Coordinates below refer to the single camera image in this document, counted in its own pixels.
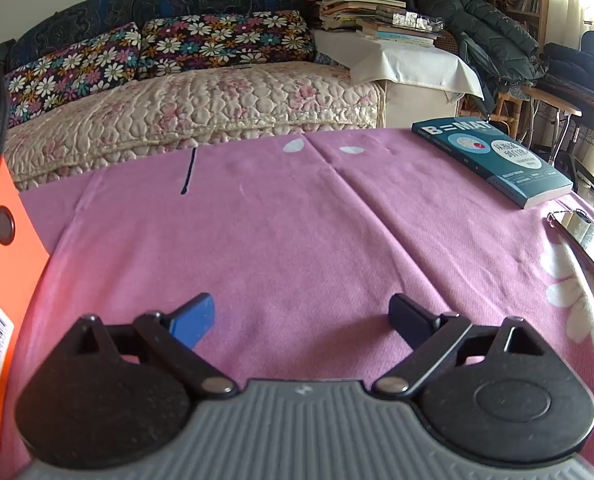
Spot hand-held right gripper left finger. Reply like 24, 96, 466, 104
74, 292, 240, 401

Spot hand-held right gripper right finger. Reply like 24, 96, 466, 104
374, 294, 542, 397

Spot orange cardboard box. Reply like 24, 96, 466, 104
0, 152, 52, 451

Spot pink tablecloth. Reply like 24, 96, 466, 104
0, 127, 594, 480

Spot teal paperback book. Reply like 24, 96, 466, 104
411, 119, 574, 210

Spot small silver metal object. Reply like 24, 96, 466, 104
563, 208, 594, 249

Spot sofa with pink quilted cover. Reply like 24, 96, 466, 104
2, 60, 385, 193

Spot beige side cabinet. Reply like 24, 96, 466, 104
382, 80, 462, 129

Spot white cloth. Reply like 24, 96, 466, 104
313, 27, 485, 98

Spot wooden folding table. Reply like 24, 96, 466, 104
519, 83, 585, 161

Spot floral daisy pillow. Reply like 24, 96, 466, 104
137, 10, 318, 80
4, 22, 142, 128

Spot dark puffer jacket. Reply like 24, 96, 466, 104
407, 0, 548, 116

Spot stack of books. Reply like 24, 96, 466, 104
317, 0, 445, 48

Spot silver foil packets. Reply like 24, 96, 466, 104
392, 10, 445, 32

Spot dark padded coat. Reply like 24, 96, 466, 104
542, 42, 594, 88

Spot dark curved strap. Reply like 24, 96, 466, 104
547, 212, 594, 298

